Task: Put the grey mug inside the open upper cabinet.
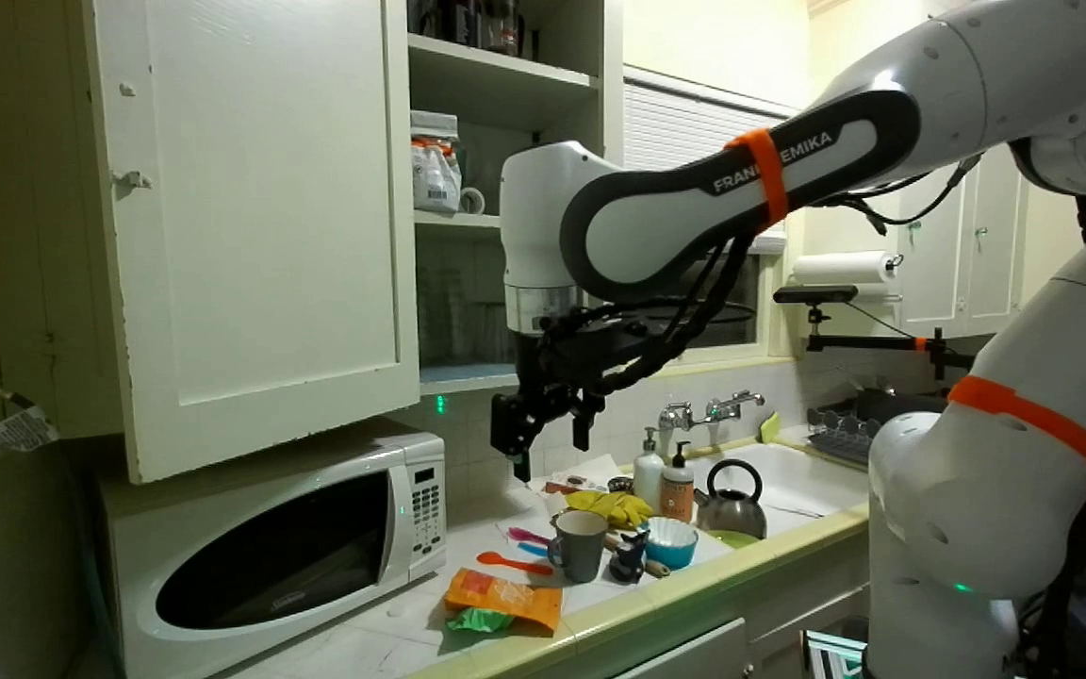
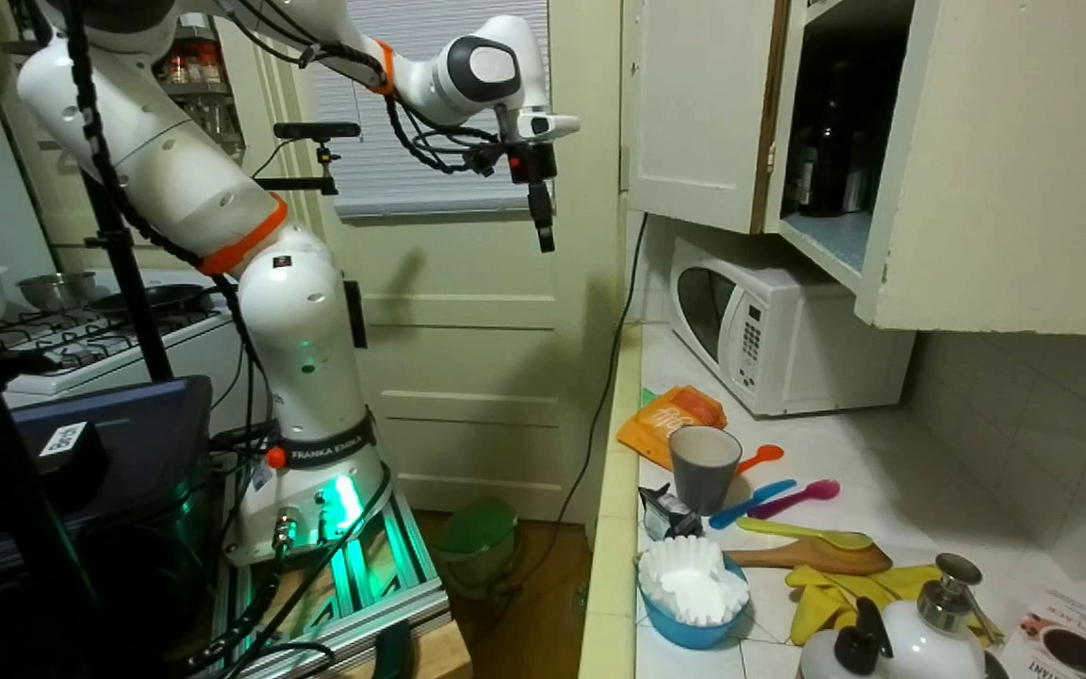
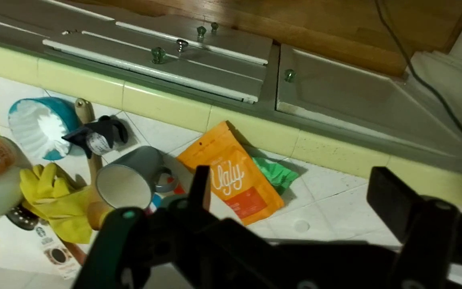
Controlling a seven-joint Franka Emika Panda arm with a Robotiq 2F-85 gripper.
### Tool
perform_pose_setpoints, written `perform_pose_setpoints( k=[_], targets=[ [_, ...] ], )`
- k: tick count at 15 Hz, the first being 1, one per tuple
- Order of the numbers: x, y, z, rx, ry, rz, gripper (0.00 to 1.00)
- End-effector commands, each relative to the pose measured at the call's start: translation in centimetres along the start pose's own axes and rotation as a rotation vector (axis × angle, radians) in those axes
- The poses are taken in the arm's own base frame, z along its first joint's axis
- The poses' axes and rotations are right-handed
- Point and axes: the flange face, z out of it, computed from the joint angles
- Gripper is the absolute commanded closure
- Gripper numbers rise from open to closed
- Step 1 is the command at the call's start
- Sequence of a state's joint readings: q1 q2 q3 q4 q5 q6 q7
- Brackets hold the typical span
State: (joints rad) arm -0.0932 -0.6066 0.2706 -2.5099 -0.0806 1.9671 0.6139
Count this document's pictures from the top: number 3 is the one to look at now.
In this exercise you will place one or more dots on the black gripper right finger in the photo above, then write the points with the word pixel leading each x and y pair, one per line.
pixel 396 206

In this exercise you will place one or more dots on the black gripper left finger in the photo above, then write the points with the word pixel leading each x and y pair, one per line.
pixel 199 185

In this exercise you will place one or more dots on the grey mug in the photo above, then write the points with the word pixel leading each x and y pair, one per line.
pixel 135 171

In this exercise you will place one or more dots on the green snack pouch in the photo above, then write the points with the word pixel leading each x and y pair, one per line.
pixel 279 172

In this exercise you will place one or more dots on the black and silver packet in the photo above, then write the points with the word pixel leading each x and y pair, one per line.
pixel 100 137

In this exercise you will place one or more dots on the blue bowl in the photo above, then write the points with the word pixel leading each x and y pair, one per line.
pixel 63 110

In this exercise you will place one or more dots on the Starbucks coffee packet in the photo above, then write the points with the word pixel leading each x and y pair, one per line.
pixel 56 254

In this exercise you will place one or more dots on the white coffee filter stack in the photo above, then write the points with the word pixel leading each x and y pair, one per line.
pixel 35 129

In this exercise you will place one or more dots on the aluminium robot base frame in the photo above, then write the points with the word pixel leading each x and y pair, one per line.
pixel 348 102

